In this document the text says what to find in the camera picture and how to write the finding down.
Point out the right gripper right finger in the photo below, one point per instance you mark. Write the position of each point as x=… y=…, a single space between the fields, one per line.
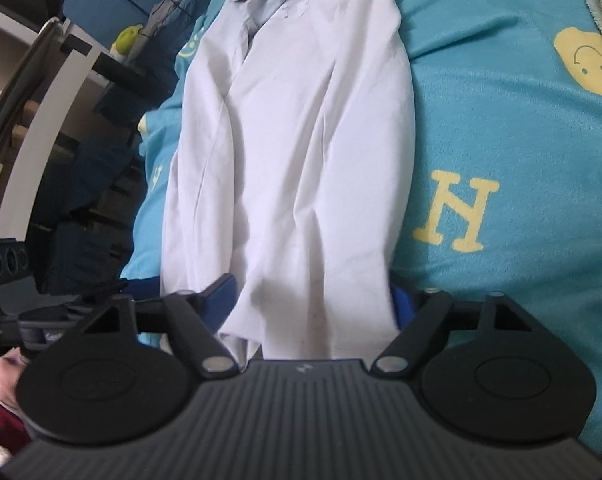
x=421 y=316

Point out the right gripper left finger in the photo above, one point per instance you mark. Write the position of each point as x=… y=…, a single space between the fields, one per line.
x=193 y=320

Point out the white t-shirt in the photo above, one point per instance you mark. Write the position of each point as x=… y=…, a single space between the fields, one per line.
x=292 y=173

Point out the person's left hand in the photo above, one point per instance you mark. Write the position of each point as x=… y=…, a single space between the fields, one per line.
x=12 y=365

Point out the teal patterned bed sheet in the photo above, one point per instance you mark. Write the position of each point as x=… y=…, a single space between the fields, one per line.
x=506 y=190

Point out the yellow green plush toy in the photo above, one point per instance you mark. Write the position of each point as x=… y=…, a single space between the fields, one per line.
x=124 y=42

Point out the grey cloth on cushion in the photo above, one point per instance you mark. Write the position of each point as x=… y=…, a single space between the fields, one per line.
x=169 y=25

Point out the white bed frame rail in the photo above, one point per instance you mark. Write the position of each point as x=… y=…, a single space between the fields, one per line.
x=56 y=63

